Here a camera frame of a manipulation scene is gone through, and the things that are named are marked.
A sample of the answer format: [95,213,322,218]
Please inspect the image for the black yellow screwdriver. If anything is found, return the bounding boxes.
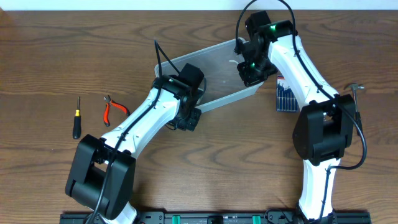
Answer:
[72,97,81,139]

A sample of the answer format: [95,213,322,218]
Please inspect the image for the clear plastic storage container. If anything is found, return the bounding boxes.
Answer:
[162,39,264,113]

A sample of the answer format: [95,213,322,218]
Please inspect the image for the red-handled small pliers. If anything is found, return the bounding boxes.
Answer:
[103,95,131,127]

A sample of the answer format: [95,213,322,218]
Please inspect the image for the blue precision screwdriver set case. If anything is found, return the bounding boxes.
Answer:
[276,74,299,113]

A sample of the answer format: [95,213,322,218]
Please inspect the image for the small black-handled claw hammer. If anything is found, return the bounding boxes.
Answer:
[344,83,364,136]

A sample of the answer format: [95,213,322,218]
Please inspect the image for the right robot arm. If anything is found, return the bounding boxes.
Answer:
[235,11,355,223]

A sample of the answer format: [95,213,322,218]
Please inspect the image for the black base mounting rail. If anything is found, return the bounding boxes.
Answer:
[59,210,372,224]

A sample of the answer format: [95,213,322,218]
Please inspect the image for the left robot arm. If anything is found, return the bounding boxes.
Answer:
[65,63,206,223]

